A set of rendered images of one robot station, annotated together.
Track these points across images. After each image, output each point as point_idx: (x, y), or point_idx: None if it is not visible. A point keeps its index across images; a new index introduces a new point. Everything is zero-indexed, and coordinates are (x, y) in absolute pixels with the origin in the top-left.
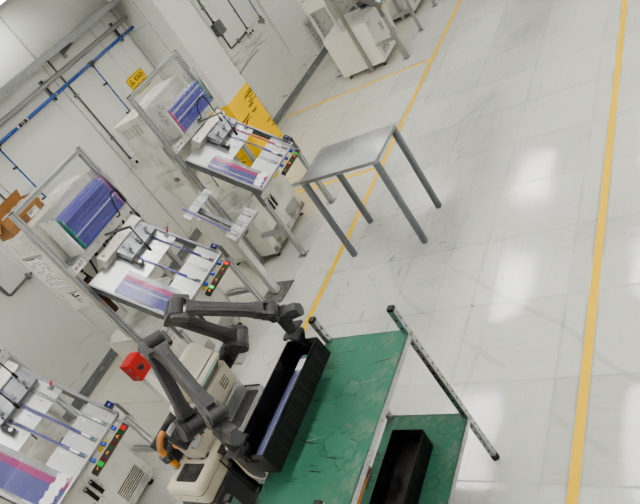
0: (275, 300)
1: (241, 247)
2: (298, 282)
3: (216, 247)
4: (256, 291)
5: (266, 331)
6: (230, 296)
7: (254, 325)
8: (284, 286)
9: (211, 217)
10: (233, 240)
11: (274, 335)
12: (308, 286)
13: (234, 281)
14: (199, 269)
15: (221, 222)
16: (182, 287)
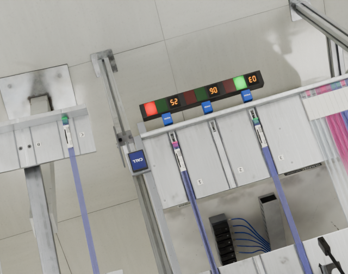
0: (67, 84)
1: (47, 163)
2: (1, 58)
3: (138, 150)
4: (108, 83)
5: (154, 37)
6: (73, 243)
7: (142, 91)
8: (22, 92)
9: (54, 246)
10: (90, 124)
11: (162, 2)
12: (8, 12)
13: (28, 273)
14: (223, 142)
15: (48, 212)
16: (299, 132)
